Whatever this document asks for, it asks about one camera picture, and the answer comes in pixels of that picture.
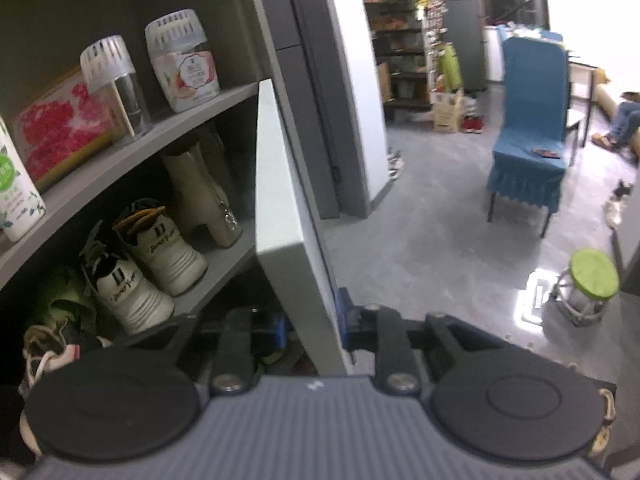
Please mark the red white sneaker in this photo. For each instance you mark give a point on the red white sneaker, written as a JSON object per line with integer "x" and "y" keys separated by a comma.
{"x": 47, "y": 355}

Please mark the green shoe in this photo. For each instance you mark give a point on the green shoe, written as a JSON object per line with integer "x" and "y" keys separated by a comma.
{"x": 65, "y": 300}

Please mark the white green bottle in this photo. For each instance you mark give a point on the white green bottle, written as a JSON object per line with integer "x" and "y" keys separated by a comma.
{"x": 15, "y": 190}

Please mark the grey refrigerator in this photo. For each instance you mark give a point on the grey refrigerator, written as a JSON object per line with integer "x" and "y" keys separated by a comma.
{"x": 465, "y": 25}

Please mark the grey shoe cabinet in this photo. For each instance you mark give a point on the grey shoe cabinet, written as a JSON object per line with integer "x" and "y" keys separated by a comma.
{"x": 150, "y": 130}

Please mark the red floral tissue box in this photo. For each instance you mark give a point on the red floral tissue box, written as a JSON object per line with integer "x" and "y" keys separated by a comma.
{"x": 60, "y": 130}

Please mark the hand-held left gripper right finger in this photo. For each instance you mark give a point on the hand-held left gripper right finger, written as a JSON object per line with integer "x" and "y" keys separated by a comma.
{"x": 344, "y": 310}

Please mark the storage shelf rack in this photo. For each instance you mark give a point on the storage shelf rack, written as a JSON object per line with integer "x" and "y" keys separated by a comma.
{"x": 395, "y": 35}

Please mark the green top stool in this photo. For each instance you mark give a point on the green top stool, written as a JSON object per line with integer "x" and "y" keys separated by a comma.
{"x": 592, "y": 275}

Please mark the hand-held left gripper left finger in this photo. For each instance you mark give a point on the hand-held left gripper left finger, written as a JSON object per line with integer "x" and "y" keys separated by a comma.
{"x": 277, "y": 331}

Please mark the beige heeled boot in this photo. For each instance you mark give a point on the beige heeled boot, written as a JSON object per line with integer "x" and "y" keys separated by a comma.
{"x": 205, "y": 195}

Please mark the side table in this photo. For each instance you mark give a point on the side table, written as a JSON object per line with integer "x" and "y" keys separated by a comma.
{"x": 585, "y": 90}

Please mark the white sneaker black print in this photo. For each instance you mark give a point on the white sneaker black print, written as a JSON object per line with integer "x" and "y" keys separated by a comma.
{"x": 130, "y": 295}
{"x": 170, "y": 255}

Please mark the green bag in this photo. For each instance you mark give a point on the green bag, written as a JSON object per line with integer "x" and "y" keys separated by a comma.
{"x": 450, "y": 67}

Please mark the blue covered chair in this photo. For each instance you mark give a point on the blue covered chair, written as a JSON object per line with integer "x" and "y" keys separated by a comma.
{"x": 530, "y": 110}

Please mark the pink label air freshener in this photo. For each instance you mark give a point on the pink label air freshener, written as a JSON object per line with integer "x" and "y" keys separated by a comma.
{"x": 187, "y": 70}

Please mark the clear air freshener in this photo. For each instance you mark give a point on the clear air freshener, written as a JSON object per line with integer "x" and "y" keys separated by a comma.
{"x": 117, "y": 85}

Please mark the small black white animal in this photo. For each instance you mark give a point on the small black white animal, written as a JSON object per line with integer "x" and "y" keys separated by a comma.
{"x": 617, "y": 205}

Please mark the cardboard box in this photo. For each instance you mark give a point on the cardboard box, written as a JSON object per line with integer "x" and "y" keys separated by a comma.
{"x": 447, "y": 112}

